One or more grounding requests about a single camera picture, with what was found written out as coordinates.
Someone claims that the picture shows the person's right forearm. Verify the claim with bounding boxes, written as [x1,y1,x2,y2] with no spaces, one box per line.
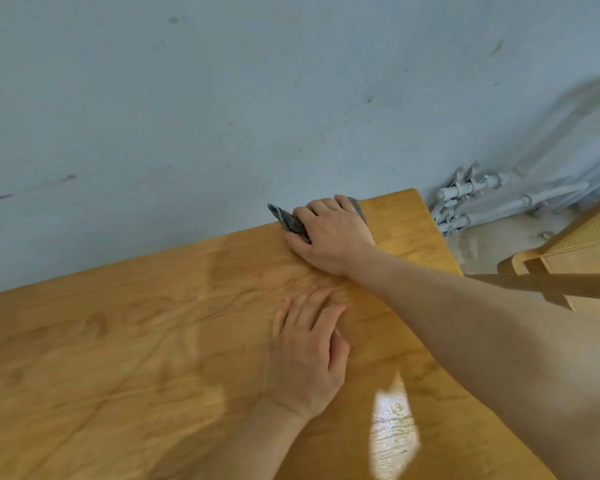
[347,244,600,480]

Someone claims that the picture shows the grey striped cleaning cloth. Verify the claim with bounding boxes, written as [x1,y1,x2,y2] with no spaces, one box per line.
[267,196,372,244]

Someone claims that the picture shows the white wall pipe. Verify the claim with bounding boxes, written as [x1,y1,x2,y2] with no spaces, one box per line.
[429,74,600,237]

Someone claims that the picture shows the person's right hand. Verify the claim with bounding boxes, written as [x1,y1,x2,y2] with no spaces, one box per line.
[283,194,379,277]

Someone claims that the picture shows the person's left hand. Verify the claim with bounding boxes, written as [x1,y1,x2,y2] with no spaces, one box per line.
[262,287,351,421]

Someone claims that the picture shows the wooden rattan chair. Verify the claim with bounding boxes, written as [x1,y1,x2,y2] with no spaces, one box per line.
[465,179,600,321]

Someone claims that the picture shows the wooden table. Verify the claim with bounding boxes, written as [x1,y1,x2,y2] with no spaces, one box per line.
[0,188,559,480]

